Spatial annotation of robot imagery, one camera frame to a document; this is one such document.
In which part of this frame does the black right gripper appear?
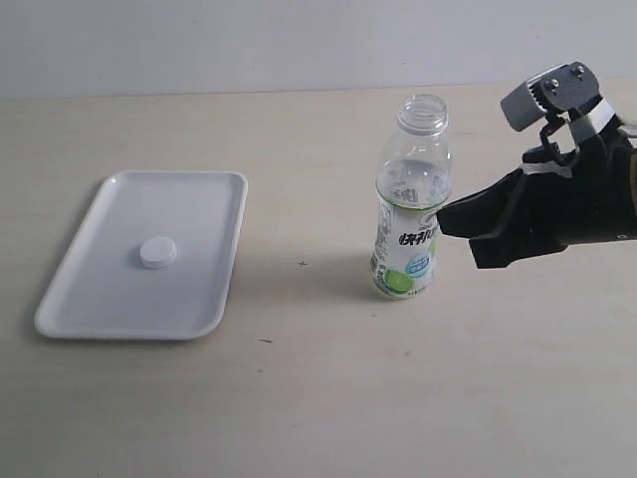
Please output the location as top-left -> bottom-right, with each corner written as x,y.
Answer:
436,117 -> 636,269

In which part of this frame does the clear plastic water bottle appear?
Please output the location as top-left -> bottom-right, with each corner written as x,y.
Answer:
370,94 -> 452,299

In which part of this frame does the white bottle cap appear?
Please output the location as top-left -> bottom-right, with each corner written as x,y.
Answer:
138,236 -> 177,270

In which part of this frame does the white rectangular plastic tray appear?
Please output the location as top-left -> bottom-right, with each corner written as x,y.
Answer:
35,170 -> 248,341

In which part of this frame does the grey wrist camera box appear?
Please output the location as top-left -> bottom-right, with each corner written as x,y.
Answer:
501,62 -> 616,143

